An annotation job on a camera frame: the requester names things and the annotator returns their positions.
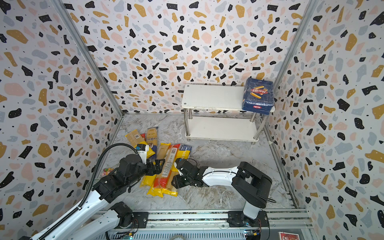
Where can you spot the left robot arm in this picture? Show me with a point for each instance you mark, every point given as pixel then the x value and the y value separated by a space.
pixel 104 192

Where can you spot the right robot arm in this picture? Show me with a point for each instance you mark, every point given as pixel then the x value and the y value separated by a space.
pixel 252 184

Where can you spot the blue spaghetti box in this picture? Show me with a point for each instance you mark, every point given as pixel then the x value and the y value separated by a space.
pixel 185 148

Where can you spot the yellow spaghetti bag left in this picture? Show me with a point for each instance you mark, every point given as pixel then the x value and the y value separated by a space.
pixel 158 163

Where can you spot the yellow pasta bag with barcode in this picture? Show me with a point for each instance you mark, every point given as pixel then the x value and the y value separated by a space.
pixel 136 138

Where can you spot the red card box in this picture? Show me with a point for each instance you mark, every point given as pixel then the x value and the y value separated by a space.
pixel 288 236

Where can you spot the red clear spaghetti bag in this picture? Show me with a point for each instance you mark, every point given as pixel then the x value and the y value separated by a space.
pixel 162 179

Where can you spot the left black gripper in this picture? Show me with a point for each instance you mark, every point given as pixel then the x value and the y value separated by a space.
pixel 152 170

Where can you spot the white two-tier metal shelf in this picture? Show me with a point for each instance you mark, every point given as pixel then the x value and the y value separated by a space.
pixel 218 98

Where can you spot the blue Barilla pasta box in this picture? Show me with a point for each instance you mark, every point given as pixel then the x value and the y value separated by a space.
pixel 258 96

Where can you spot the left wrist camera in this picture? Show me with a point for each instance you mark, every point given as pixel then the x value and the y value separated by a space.
pixel 142 150

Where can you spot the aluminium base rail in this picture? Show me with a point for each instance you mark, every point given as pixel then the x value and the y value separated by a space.
pixel 212 225

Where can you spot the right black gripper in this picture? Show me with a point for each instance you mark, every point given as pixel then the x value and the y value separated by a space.
pixel 182 173

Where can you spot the yellow bag under red bag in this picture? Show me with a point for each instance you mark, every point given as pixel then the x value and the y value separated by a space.
pixel 155 192

